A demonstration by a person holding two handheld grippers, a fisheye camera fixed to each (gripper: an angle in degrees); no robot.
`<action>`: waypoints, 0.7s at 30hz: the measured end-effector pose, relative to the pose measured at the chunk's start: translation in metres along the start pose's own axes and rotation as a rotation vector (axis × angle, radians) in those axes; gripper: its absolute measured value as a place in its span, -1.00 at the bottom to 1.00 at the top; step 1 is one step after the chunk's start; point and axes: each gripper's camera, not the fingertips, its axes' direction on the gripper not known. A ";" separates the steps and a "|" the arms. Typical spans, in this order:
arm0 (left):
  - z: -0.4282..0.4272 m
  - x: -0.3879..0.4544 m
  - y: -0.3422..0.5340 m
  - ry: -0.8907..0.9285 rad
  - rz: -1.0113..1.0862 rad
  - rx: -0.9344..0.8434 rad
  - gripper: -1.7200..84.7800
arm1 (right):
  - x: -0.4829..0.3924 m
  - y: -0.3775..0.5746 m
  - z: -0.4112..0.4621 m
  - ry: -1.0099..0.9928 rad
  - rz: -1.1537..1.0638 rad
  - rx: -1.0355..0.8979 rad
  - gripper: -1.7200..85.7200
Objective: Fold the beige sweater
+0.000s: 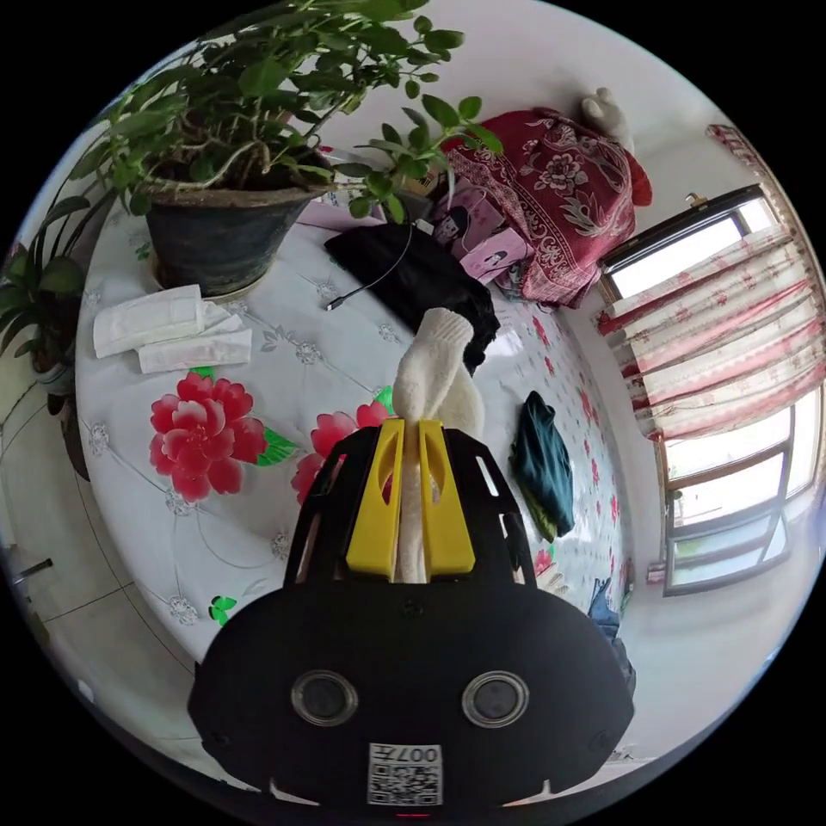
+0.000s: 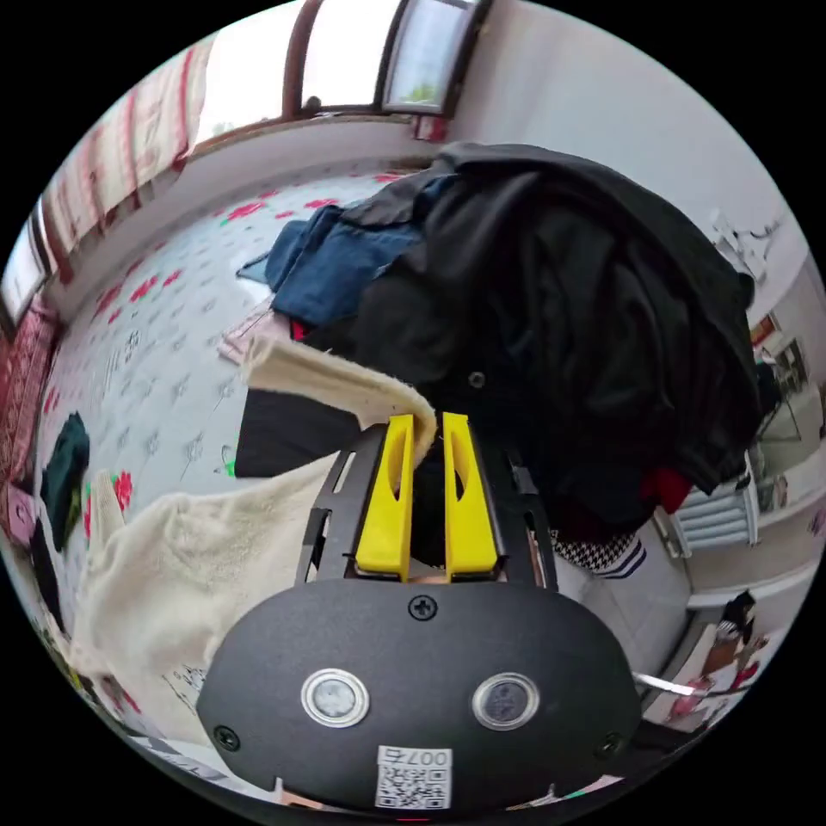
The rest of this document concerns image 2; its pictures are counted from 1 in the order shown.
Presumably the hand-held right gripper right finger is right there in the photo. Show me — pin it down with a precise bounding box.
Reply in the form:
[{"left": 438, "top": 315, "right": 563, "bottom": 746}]
[{"left": 441, "top": 411, "right": 499, "bottom": 579}]

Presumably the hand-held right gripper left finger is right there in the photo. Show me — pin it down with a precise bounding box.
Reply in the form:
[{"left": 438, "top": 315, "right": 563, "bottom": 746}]
[{"left": 354, "top": 414, "right": 416, "bottom": 577}]

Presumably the beige sweater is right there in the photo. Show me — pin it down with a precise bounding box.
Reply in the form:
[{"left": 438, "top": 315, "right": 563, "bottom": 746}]
[{"left": 69, "top": 335, "right": 439, "bottom": 679}]

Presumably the pile of clothes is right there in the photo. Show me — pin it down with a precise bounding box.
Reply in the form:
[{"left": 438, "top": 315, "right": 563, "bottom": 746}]
[{"left": 218, "top": 141, "right": 766, "bottom": 576}]

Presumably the dark green garment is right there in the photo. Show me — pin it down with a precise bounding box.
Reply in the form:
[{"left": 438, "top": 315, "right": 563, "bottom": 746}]
[{"left": 40, "top": 411, "right": 91, "bottom": 553}]

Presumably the red patterned cushion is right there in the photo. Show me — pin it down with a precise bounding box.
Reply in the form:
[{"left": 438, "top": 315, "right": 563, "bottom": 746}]
[{"left": 0, "top": 298, "right": 65, "bottom": 491}]

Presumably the red patterned curtain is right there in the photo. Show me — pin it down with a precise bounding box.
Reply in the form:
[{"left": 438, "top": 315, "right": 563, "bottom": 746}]
[{"left": 40, "top": 40, "right": 218, "bottom": 259}]

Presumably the window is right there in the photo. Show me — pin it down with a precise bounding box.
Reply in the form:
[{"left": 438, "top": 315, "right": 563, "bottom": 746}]
[{"left": 193, "top": 0, "right": 495, "bottom": 146}]

